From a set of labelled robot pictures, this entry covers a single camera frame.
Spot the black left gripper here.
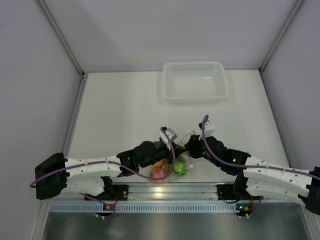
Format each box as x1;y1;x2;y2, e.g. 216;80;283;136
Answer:
139;141;185;169

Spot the orange peach fake fruit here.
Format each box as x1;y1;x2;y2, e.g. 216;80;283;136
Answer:
153;159;171;174

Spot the clear zip top bag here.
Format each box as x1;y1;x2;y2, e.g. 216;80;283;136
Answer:
147;127;196;184

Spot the green fake apple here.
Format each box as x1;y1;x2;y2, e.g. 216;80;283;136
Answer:
172;161;188;177

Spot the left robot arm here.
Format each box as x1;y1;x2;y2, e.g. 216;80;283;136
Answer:
30;141;185;200

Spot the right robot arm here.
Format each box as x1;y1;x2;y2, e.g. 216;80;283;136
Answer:
184;134;320;215

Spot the white plastic basket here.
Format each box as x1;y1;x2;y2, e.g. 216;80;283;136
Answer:
162;61;229;104

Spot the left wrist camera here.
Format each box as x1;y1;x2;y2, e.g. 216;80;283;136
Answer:
159;127;177;146

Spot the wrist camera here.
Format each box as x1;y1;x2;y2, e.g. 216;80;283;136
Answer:
198;120;215;138
159;127;177;146

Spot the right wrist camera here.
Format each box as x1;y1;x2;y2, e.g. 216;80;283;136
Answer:
198;120;215;138

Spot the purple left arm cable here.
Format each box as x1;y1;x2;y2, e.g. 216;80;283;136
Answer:
29;126;176;189

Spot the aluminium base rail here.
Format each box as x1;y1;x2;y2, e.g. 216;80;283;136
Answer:
109;181;312;202

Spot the white slotted cable duct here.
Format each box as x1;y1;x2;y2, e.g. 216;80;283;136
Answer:
49;202;251;214

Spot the aluminium frame rail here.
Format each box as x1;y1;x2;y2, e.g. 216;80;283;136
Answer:
37;0;87;81

